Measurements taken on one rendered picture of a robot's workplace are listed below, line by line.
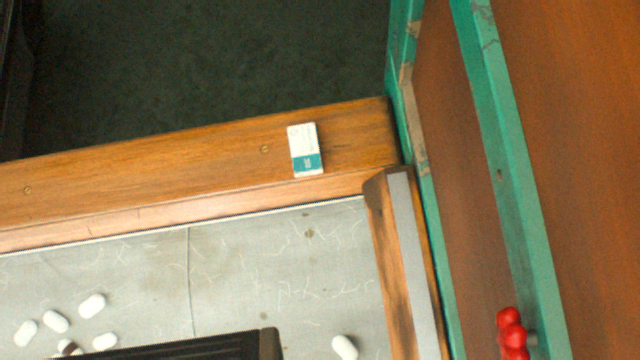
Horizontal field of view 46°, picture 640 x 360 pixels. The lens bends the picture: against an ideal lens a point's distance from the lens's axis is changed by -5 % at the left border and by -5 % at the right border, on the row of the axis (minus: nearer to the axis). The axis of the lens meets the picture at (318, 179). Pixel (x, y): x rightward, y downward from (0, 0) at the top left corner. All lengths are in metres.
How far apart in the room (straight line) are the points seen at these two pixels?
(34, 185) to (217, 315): 0.29
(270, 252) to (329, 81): 0.91
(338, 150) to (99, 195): 0.31
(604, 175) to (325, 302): 0.65
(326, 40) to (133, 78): 0.47
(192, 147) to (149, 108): 0.88
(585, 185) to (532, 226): 0.08
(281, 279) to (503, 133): 0.56
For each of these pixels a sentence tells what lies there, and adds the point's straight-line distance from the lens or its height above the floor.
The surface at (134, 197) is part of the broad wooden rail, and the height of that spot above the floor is 0.76.
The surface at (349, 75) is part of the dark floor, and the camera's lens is 1.84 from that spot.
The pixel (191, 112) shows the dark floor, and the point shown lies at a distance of 1.84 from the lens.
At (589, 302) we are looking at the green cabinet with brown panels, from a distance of 0.40.
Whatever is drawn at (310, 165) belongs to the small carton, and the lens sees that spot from 0.95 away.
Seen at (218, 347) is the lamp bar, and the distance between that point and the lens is 0.63.
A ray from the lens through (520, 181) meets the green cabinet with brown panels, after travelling 0.45.
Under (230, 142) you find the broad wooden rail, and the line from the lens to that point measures 0.99.
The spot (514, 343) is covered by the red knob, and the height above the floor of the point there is 1.26.
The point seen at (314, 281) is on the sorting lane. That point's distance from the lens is 0.97.
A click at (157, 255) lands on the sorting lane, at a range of 1.00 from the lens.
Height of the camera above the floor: 1.70
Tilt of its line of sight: 75 degrees down
